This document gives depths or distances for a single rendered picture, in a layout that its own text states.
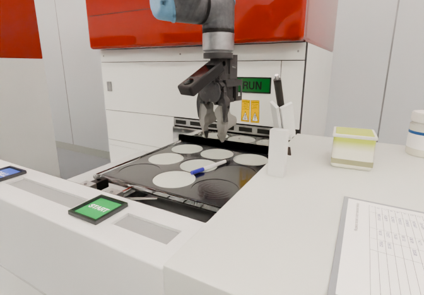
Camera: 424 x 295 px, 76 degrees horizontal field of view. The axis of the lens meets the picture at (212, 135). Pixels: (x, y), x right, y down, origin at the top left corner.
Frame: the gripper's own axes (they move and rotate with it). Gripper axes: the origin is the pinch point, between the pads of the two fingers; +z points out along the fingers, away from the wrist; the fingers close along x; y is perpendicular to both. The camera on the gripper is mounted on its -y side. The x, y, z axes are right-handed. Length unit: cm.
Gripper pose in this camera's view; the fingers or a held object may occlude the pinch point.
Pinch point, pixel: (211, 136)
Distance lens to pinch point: 68.6
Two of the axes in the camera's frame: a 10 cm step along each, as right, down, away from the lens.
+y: 7.1, -1.7, 6.8
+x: -7.0, -1.7, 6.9
